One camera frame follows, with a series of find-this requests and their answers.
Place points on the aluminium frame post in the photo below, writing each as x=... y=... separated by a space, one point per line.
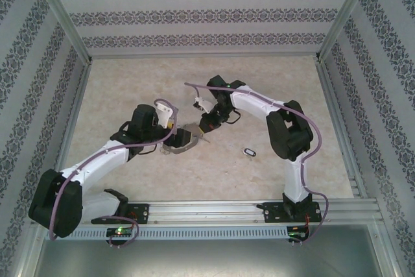
x=345 y=14
x=63 y=14

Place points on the large metal band keyring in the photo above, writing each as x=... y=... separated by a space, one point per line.
x=191 y=126

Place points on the black mounting plate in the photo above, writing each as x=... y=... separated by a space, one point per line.
x=141 y=213
x=274 y=213

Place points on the small circuit board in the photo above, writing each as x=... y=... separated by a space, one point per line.
x=296 y=235
x=120 y=232

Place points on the aluminium frame side rail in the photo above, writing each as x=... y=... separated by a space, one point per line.
x=340 y=127
x=72 y=127

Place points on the grey sheet metal panel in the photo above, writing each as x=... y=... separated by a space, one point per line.
x=207 y=257

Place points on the black key tag with keys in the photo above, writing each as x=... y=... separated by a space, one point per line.
x=249 y=152

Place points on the aluminium frame cross bar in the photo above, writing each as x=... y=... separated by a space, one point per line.
x=204 y=55

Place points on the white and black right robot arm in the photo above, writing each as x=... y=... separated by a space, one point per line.
x=250 y=105

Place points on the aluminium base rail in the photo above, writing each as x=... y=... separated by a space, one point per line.
x=207 y=212

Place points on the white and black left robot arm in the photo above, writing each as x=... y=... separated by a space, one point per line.
x=103 y=164

